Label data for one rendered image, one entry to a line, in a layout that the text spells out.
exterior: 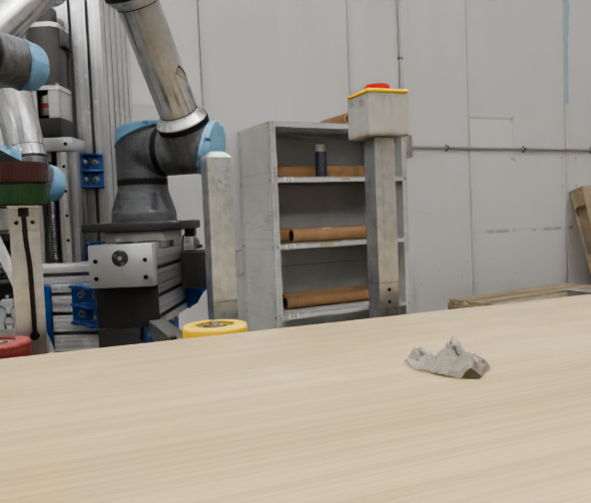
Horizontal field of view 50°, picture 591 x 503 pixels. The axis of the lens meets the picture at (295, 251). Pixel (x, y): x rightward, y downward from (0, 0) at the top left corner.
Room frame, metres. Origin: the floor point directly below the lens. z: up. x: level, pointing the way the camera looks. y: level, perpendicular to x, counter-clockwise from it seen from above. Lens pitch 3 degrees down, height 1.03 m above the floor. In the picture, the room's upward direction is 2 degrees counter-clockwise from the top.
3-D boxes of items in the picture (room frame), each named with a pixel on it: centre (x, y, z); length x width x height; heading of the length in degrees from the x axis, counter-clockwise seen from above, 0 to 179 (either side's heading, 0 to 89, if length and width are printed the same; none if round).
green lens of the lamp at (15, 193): (0.76, 0.32, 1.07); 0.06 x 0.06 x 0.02
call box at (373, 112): (1.00, -0.14, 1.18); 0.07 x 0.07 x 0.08; 22
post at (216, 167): (0.90, 0.11, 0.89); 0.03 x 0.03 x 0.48; 22
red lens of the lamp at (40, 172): (0.76, 0.32, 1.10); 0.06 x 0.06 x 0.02
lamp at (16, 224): (0.76, 0.32, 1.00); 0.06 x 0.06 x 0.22; 22
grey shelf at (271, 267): (3.80, -0.18, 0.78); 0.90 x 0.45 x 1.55; 117
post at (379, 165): (1.00, -0.14, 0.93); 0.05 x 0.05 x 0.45; 22
